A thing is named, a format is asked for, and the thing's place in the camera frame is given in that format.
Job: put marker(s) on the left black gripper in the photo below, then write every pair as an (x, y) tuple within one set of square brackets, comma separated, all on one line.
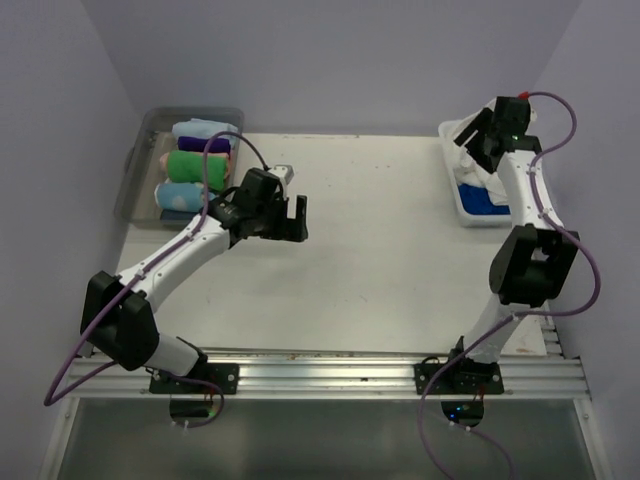
[(288, 229)]

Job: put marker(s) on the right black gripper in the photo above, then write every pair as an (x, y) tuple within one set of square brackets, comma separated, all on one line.
[(471, 145)]

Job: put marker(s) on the white towel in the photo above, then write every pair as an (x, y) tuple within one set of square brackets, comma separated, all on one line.
[(477, 165)]

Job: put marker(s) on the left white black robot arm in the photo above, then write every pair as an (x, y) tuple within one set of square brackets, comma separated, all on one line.
[(118, 317)]

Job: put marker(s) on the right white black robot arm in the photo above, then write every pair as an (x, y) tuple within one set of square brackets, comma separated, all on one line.
[(533, 263)]

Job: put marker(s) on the blue crumpled towel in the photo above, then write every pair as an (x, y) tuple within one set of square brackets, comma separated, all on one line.
[(476, 201)]

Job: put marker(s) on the white plastic basket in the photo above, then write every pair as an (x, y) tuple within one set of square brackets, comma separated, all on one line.
[(452, 165)]

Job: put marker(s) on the blue cloud pattern towel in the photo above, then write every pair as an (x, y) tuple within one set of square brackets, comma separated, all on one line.
[(182, 197)]

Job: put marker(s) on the green rolled towel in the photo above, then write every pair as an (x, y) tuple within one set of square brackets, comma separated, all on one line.
[(187, 167)]

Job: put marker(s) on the purple rolled towel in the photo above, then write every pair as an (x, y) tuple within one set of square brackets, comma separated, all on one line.
[(192, 144)]

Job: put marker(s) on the light blue rolled towel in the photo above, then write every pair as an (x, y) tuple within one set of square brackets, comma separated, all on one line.
[(201, 129)]

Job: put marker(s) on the pink rolled towel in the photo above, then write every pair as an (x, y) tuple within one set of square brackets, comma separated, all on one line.
[(163, 162)]

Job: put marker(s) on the grey plastic tray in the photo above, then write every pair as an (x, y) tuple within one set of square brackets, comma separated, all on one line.
[(135, 202)]

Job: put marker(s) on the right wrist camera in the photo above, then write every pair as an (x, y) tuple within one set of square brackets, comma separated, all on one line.
[(526, 96)]

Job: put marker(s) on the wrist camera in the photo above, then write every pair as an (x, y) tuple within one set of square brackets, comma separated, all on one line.
[(284, 172), (526, 96)]

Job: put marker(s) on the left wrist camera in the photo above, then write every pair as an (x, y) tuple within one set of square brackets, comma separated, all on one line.
[(284, 172)]

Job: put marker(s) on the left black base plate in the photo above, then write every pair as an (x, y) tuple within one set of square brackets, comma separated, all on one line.
[(198, 381)]

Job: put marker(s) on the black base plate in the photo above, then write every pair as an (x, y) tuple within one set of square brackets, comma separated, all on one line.
[(198, 381), (465, 378)]

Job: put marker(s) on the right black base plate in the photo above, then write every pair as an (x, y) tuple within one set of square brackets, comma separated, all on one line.
[(465, 378)]

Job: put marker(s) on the aluminium mounting rail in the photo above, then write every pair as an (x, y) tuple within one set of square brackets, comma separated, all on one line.
[(304, 375)]

